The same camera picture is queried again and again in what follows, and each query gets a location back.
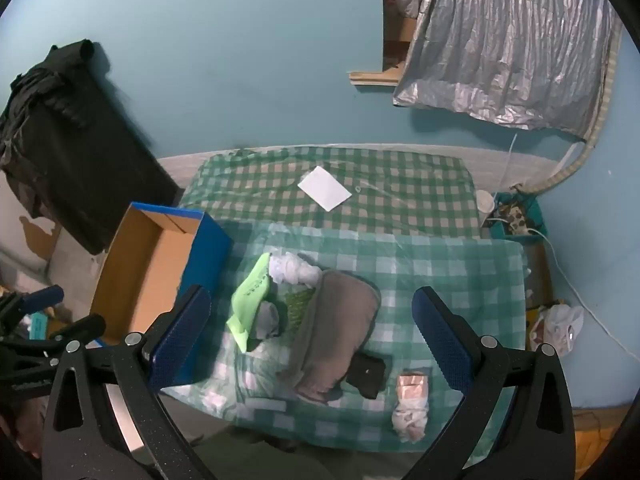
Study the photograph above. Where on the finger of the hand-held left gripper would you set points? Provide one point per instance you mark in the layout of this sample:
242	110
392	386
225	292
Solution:
82	327
42	297

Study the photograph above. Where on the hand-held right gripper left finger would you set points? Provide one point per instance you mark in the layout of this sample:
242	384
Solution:
182	335

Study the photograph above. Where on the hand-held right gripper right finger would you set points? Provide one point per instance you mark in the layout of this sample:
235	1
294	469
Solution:
442	340

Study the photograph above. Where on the pink and white cloth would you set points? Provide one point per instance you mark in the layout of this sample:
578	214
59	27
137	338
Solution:
412	405

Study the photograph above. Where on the light green printed cloth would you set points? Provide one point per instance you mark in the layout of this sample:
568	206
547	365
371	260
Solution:
247	300

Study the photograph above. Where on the blue cardboard box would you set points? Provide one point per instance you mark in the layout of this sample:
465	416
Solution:
202	255

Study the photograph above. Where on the grey towel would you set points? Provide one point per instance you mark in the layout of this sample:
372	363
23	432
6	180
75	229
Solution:
335	325

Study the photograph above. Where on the green glitter scrubber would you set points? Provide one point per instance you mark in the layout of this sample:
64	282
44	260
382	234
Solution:
297	307

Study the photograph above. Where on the light green checked cloth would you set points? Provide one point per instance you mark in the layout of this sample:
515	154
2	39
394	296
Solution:
450	270

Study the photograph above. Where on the black folded cloth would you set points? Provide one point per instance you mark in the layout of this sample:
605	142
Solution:
369	372

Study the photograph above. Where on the grey sock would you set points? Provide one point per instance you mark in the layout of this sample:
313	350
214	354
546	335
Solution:
267	320

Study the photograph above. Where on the white bag on floor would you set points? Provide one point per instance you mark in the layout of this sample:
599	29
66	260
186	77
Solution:
557	327

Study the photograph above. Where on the crumpled white plastic bag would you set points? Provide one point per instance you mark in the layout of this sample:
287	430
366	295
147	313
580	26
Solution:
295	270

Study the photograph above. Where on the teal basket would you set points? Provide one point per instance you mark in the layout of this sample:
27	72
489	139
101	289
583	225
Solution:
520	220

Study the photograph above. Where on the white cup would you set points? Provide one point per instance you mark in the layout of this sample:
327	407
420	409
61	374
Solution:
484	202

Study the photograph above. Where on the dark green checked tablecloth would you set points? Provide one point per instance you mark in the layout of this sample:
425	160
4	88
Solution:
390	200

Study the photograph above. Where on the orange wooden board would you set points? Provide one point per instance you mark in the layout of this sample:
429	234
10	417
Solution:
597	435

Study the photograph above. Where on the white paper sheet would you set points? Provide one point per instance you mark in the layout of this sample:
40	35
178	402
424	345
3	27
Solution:
324	189

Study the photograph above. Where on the brown cardboard box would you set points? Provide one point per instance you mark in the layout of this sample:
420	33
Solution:
397	35

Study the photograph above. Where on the white plastic bag behind window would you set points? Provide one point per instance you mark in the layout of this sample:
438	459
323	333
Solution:
405	0

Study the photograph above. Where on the wooden window frame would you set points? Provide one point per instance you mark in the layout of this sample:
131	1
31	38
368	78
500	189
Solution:
375	76

